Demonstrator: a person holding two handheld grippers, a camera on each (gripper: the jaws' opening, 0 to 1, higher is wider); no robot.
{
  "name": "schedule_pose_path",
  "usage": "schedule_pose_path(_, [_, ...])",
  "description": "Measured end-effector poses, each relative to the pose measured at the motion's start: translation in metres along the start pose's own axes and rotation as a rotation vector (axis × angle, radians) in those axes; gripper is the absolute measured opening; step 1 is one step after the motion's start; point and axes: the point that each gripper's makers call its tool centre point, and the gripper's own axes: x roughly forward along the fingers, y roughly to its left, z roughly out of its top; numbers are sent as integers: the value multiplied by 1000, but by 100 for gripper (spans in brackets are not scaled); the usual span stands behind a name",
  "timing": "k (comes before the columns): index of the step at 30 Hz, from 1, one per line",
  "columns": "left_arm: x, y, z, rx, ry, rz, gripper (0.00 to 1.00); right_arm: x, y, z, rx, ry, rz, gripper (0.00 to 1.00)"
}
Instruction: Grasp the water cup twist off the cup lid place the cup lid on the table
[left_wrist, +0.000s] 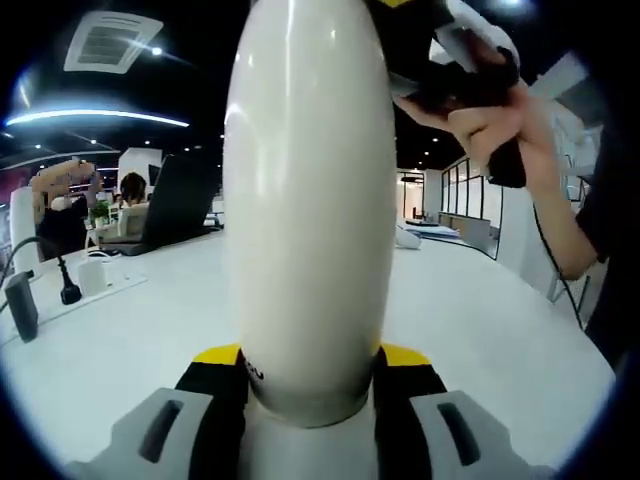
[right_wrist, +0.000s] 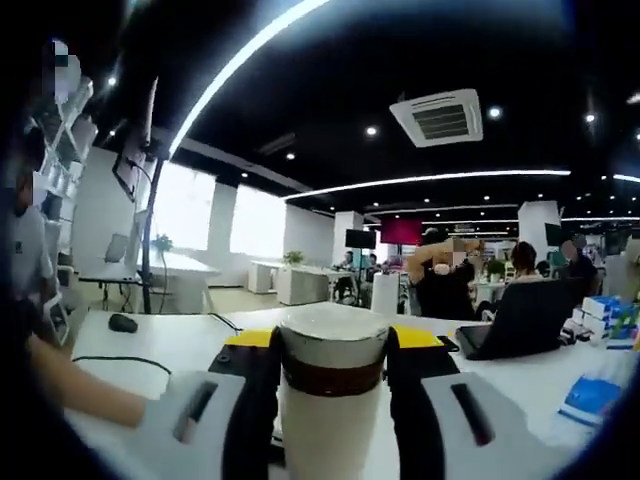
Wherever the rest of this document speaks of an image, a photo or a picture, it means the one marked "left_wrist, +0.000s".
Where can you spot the white charger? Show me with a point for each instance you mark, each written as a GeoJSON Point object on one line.
{"type": "Point", "coordinates": [91, 277]}

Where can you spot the cream water cup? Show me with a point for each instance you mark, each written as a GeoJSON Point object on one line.
{"type": "Point", "coordinates": [310, 225]}

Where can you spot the curved ceiling light strip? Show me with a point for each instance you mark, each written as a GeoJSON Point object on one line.
{"type": "Point", "coordinates": [95, 116]}

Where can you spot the glass partition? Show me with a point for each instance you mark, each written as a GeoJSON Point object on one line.
{"type": "Point", "coordinates": [470, 200]}

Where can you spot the green potted plant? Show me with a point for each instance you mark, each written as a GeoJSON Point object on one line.
{"type": "Point", "coordinates": [100, 212]}

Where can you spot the ceiling air vent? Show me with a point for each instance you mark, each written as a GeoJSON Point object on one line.
{"type": "Point", "coordinates": [112, 42]}

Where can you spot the white power strip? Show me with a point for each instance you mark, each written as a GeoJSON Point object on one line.
{"type": "Point", "coordinates": [122, 277]}

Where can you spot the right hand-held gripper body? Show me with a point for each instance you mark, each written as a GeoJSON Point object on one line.
{"type": "Point", "coordinates": [475, 60]}

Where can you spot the black power adapter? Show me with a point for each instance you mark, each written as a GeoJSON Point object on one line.
{"type": "Point", "coordinates": [22, 307]}

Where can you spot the white rounded item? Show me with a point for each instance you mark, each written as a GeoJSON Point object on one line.
{"type": "Point", "coordinates": [409, 237]}

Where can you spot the white table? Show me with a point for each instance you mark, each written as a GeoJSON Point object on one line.
{"type": "Point", "coordinates": [125, 360]}

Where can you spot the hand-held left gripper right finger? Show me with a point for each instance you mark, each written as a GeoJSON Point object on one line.
{"type": "Point", "coordinates": [465, 440]}

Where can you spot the blue white flat stack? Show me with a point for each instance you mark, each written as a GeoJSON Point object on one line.
{"type": "Point", "coordinates": [440, 230]}

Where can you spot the person's right hand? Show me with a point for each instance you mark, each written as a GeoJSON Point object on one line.
{"type": "Point", "coordinates": [535, 135]}

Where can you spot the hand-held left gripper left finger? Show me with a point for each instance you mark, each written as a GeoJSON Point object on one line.
{"type": "Point", "coordinates": [150, 435]}

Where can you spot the black laptop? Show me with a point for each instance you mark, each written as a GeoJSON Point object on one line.
{"type": "Point", "coordinates": [175, 200]}

